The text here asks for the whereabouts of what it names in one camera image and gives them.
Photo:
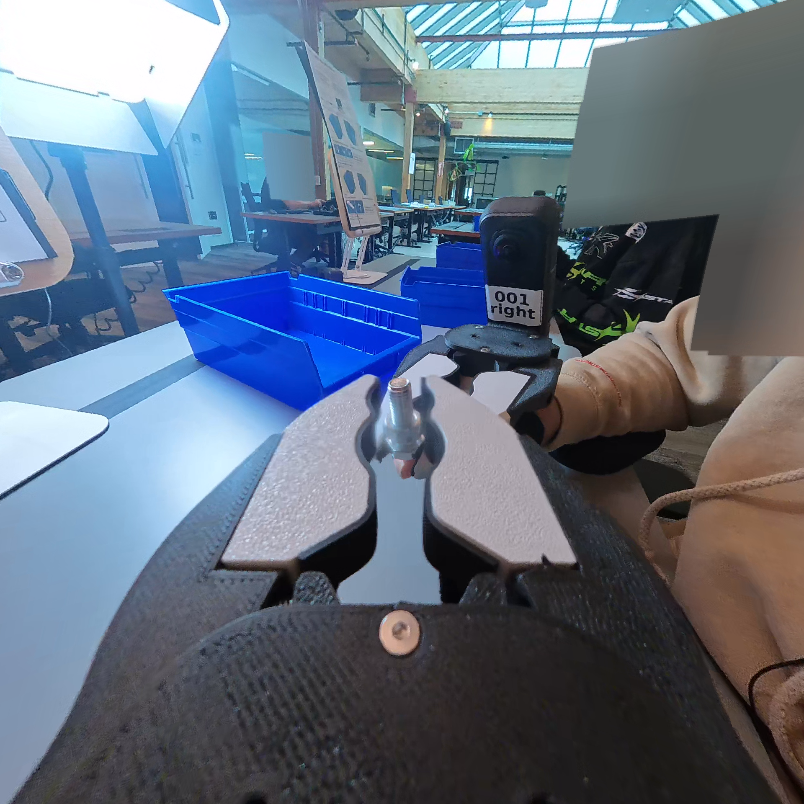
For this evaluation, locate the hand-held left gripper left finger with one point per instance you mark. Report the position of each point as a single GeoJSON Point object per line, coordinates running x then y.
{"type": "Point", "coordinates": [308, 490]}

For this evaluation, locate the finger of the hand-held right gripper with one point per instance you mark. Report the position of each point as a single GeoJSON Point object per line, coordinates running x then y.
{"type": "Point", "coordinates": [427, 366]}
{"type": "Point", "coordinates": [503, 392]}

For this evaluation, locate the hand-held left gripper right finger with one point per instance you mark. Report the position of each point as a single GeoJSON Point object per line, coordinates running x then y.
{"type": "Point", "coordinates": [496, 490]}

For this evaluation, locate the large silver hex bolt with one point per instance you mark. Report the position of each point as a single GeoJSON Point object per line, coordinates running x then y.
{"type": "Point", "coordinates": [400, 430]}

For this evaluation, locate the blue plastic bin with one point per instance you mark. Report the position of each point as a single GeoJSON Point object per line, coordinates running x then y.
{"type": "Point", "coordinates": [459, 255]}
{"type": "Point", "coordinates": [239, 333]}
{"type": "Point", "coordinates": [440, 299]}

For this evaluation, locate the person's right forearm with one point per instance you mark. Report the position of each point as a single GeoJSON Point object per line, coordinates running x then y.
{"type": "Point", "coordinates": [628, 377]}

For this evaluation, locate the black chair armrest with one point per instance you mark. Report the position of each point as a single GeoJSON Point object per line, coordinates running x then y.
{"type": "Point", "coordinates": [616, 452]}

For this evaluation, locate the wooden desk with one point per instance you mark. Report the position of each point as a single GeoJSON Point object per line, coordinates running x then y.
{"type": "Point", "coordinates": [295, 220]}
{"type": "Point", "coordinates": [138, 235]}

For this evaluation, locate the cardboard sign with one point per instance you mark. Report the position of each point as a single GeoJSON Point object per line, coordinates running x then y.
{"type": "Point", "coordinates": [339, 138]}

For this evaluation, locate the person's beige hoodie torso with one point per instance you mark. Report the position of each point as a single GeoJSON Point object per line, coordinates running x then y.
{"type": "Point", "coordinates": [754, 565]}

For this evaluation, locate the white instruction sheet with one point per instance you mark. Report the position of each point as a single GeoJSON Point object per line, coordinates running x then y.
{"type": "Point", "coordinates": [19, 233]}

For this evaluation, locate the studio softbox light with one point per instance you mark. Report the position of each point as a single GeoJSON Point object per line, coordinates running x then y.
{"type": "Point", "coordinates": [113, 63]}

